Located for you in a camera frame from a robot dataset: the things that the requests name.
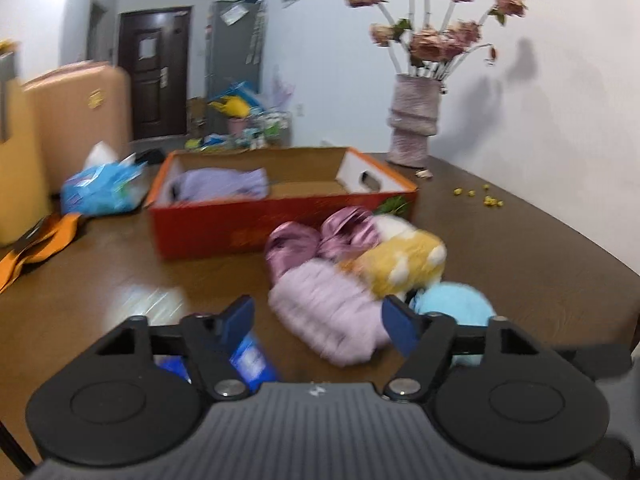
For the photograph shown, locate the yellow plastic toy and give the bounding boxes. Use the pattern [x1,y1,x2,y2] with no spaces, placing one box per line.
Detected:
[209,97,252,119]

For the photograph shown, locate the scattered yellow crumbs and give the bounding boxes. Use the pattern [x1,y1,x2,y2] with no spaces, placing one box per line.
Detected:
[452,185,505,208]

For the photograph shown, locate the blue white packet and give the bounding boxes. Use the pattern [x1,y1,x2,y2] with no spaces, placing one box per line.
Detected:
[155,332,281,393]

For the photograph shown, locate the dark brown door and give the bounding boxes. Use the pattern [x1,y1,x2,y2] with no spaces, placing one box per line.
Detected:
[118,6,193,142]

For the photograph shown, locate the orange strap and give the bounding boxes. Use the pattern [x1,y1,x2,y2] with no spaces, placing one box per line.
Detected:
[0,212,83,293]

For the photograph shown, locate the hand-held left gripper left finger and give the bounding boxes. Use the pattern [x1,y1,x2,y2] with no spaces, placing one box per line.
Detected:
[92,295,257,402]

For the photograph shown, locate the pink suitcase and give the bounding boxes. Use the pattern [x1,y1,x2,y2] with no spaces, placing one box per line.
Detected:
[22,60,133,196]

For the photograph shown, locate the light blue fuzzy cloth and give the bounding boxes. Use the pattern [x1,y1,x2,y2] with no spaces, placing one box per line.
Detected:
[409,281,497,366]

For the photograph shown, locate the pile of colourful clutter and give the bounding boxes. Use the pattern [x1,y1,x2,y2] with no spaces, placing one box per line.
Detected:
[185,80,293,151]

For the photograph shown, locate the pink ribbed vase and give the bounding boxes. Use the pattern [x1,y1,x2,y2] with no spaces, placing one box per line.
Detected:
[386,73,443,168]

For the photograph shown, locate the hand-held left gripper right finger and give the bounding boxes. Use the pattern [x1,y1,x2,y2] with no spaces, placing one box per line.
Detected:
[381,295,548,404]

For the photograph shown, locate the light purple cloth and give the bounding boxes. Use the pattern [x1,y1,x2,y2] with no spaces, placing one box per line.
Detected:
[172,167,271,204]

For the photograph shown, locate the pink fuzzy cloth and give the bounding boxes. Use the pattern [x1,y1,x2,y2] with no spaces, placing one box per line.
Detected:
[268,259,397,366]

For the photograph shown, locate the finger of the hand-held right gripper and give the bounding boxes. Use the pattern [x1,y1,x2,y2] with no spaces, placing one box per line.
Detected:
[547,344,633,382]

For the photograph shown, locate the grey refrigerator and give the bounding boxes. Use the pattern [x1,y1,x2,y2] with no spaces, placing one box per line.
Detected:
[205,0,268,106]

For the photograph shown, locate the yellow white plush toy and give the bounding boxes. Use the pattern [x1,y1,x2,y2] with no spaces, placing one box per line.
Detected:
[340,215,447,298]

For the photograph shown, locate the blue tissue pack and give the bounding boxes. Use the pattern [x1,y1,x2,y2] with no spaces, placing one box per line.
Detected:
[60,141,151,216]

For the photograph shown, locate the red cardboard box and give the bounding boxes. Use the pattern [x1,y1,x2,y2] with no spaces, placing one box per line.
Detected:
[148,146,419,261]

